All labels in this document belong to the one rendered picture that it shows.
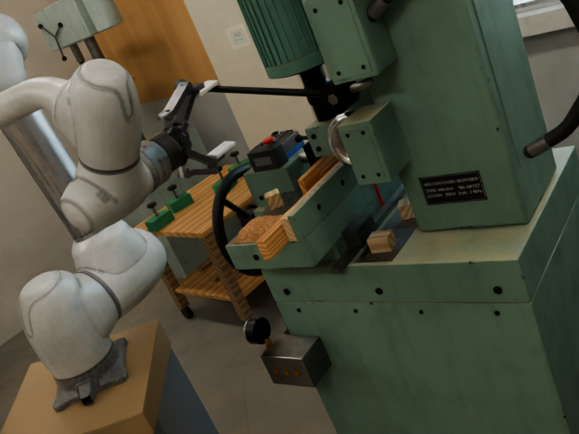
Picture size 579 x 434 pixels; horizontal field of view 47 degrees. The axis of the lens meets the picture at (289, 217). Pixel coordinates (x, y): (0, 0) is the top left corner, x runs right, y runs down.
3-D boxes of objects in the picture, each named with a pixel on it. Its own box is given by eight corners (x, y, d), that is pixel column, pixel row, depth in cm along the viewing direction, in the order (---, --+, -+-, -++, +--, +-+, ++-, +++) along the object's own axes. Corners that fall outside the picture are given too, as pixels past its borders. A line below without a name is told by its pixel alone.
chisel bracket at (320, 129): (332, 150, 151) (319, 116, 148) (385, 140, 143) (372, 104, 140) (316, 164, 146) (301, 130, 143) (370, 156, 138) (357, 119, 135)
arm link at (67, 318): (37, 375, 158) (-11, 301, 149) (93, 325, 170) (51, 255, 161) (76, 386, 148) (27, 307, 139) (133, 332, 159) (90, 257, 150)
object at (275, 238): (397, 123, 167) (392, 108, 166) (404, 121, 166) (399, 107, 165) (264, 260, 124) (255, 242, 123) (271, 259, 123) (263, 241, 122)
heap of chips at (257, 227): (254, 222, 144) (249, 211, 143) (299, 218, 136) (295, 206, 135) (232, 243, 138) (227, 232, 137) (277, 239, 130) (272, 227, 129)
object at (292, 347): (289, 360, 158) (277, 333, 155) (332, 363, 150) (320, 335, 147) (270, 384, 152) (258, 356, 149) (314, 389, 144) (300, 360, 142)
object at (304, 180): (352, 158, 157) (345, 135, 155) (357, 157, 156) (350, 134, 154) (307, 203, 142) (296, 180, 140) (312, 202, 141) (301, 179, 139)
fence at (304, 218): (417, 114, 168) (411, 94, 166) (423, 113, 167) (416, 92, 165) (296, 241, 126) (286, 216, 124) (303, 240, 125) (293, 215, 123)
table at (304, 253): (333, 151, 188) (325, 132, 186) (430, 133, 169) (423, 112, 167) (203, 272, 146) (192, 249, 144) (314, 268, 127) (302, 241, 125)
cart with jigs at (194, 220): (264, 250, 364) (216, 145, 342) (341, 254, 322) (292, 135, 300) (177, 323, 326) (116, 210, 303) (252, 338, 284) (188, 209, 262)
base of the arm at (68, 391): (52, 424, 148) (40, 406, 145) (59, 369, 168) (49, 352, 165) (129, 389, 149) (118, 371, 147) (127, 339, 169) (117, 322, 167)
